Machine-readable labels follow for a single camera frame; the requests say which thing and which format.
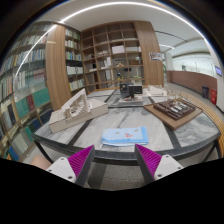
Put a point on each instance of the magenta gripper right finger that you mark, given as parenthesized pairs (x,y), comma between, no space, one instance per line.
(153,165)

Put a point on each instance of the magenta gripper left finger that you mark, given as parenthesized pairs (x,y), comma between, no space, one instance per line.
(74,168)

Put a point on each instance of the light blue towel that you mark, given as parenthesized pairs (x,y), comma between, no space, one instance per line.
(125,136)

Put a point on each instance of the white architectural building model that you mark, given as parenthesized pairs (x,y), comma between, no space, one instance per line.
(76,110)

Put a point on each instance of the small white model at back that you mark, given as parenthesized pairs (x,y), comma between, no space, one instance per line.
(156,91)

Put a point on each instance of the black box model on base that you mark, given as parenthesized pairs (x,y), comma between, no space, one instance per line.
(130,95)

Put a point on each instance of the left bookshelf with books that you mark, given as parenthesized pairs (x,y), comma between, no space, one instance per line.
(24,97)

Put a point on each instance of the dark blue bin at right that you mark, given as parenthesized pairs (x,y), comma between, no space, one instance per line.
(205,92)

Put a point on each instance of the red bin at right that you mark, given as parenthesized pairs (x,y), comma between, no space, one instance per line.
(213,96)

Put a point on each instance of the framed picture on shelf side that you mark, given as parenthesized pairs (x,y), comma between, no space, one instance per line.
(155,56)

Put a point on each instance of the wall screen at right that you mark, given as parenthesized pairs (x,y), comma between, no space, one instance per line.
(218,71)

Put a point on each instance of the wooden bookshelf wall unit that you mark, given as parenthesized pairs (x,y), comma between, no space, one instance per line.
(109,54)

